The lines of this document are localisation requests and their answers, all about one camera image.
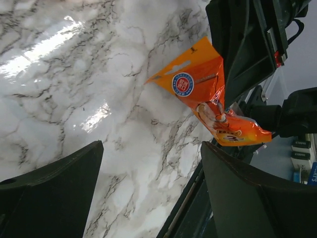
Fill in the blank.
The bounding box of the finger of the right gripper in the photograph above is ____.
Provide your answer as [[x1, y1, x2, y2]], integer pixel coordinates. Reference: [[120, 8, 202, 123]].
[[206, 0, 289, 107]]

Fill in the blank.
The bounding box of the orange razor pouch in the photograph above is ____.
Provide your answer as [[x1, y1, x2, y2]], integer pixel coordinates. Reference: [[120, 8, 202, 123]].
[[147, 37, 272, 146]]

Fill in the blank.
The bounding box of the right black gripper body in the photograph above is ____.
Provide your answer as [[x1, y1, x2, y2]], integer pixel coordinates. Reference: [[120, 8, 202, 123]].
[[239, 86, 317, 138]]

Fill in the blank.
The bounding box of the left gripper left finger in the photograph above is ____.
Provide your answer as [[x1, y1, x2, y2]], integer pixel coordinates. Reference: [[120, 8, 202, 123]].
[[0, 141, 104, 238]]

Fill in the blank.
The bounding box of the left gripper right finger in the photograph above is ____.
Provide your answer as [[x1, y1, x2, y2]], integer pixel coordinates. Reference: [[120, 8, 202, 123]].
[[201, 142, 317, 238]]

